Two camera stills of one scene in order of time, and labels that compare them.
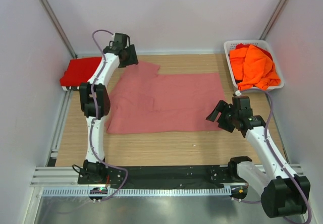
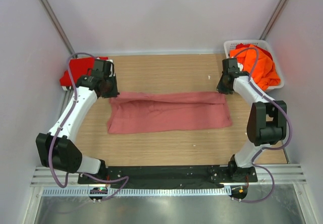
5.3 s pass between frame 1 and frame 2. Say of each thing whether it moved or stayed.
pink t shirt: moved
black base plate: stayed
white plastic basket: stayed
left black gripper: moved
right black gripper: moved
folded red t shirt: stayed
